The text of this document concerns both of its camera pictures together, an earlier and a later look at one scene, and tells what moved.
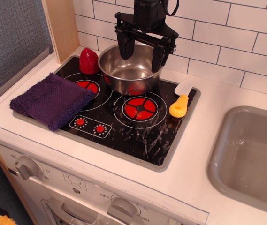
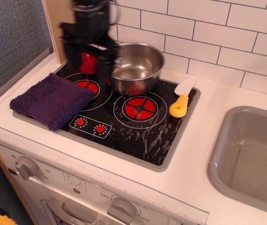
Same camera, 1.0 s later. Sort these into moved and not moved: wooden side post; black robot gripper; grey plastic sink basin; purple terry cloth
Moved: black robot gripper
Not moved: grey plastic sink basin; purple terry cloth; wooden side post
